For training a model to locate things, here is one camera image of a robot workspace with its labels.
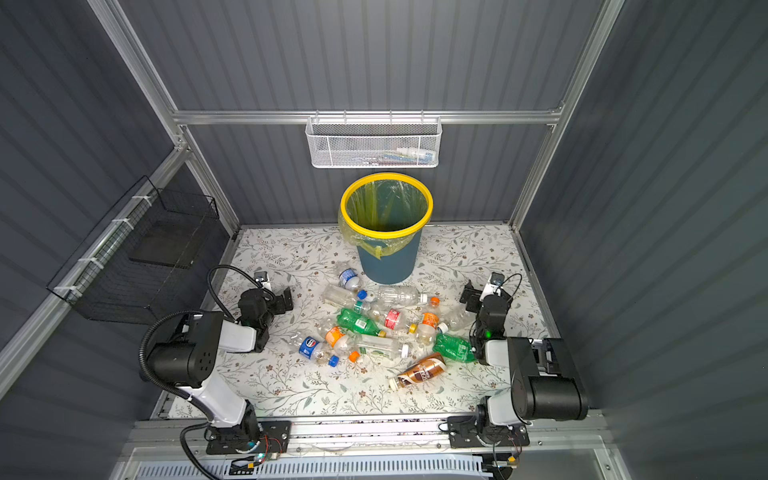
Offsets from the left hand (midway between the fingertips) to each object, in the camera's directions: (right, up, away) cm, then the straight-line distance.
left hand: (272, 290), depth 97 cm
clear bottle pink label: (+41, -8, -7) cm, 42 cm away
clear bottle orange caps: (+24, -15, -9) cm, 29 cm away
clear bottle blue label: (+25, +3, +2) cm, 25 cm away
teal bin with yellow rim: (+41, +8, +9) cm, 43 cm away
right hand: (+69, +2, -7) cm, 70 cm away
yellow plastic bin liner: (+37, +28, +5) cm, 47 cm away
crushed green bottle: (+57, -15, -11) cm, 60 cm away
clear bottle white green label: (+36, -16, -10) cm, 41 cm away
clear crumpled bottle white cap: (+42, -2, -2) cm, 42 cm away
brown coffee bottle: (+47, -19, -17) cm, 54 cm away
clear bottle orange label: (+52, -7, -6) cm, 52 cm away
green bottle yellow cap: (+29, -8, -9) cm, 32 cm away
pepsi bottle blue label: (+17, -15, -14) cm, 26 cm away
